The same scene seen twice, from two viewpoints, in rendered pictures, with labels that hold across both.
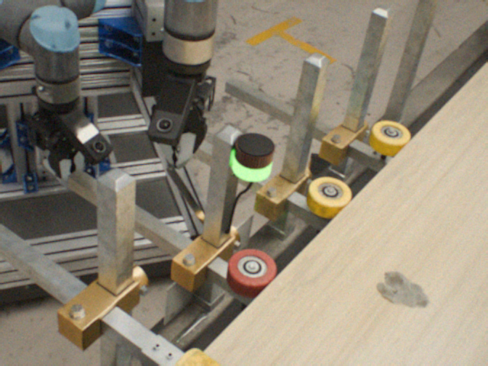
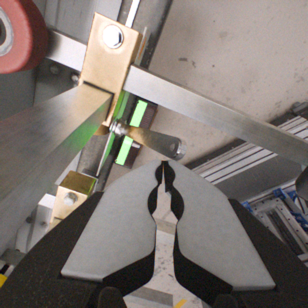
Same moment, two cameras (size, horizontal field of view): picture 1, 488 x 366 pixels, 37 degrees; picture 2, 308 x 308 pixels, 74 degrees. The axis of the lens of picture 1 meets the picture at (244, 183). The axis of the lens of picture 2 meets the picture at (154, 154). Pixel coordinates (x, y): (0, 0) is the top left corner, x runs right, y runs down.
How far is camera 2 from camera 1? 1.07 m
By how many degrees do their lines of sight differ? 22
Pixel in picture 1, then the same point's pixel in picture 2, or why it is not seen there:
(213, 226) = (83, 95)
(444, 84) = not seen: outside the picture
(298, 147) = not seen: hidden behind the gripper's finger
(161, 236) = (171, 84)
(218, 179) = (23, 136)
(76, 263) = (236, 152)
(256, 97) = (140, 298)
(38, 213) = (267, 177)
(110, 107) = not seen: hidden behind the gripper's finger
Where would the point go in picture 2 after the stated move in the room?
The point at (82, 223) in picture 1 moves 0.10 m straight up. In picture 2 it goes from (241, 178) to (248, 190)
